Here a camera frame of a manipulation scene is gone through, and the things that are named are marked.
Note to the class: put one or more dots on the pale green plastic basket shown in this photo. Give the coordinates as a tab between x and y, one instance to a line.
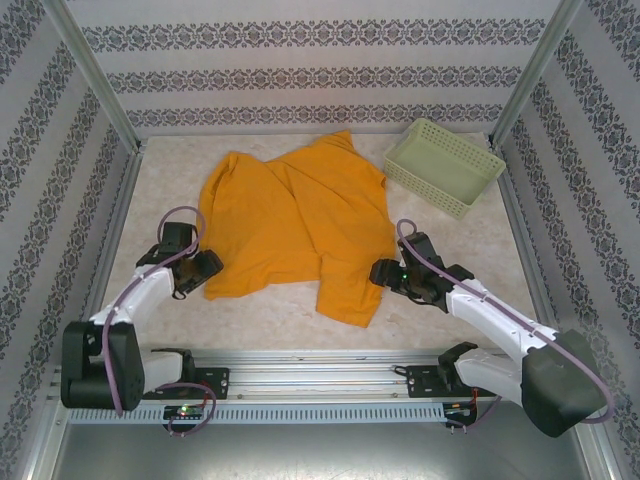
440	165

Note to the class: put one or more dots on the orange t-shirt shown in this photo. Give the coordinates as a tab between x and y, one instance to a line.
300	210

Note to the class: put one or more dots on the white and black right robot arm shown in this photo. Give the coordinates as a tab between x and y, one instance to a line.
490	320

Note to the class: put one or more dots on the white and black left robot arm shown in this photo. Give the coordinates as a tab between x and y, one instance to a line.
145	290

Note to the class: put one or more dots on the right circuit board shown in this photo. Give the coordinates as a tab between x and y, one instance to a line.
460	410

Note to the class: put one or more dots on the circuit board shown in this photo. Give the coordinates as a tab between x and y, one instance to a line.
185	411
460	410

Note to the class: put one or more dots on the left circuit board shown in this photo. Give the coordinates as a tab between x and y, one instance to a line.
185	411

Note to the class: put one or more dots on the grey metal sheet panel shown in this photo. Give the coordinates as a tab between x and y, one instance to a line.
320	450

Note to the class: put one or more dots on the aluminium left side rail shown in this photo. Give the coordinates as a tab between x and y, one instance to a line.
122	200

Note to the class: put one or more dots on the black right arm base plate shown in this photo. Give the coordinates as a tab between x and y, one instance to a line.
420	382

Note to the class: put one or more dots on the aluminium right side rail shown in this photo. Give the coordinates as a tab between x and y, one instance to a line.
520	220

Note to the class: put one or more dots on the aluminium mounting rail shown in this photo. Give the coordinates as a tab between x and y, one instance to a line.
320	372

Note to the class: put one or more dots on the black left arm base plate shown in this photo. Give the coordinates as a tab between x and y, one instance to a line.
217	382

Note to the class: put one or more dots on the aluminium left frame post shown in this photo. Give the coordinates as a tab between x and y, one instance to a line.
90	65

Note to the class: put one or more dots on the aluminium frame post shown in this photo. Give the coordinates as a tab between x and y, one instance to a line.
536	65
90	65

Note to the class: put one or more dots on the aluminium right frame post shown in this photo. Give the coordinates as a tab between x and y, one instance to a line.
536	65

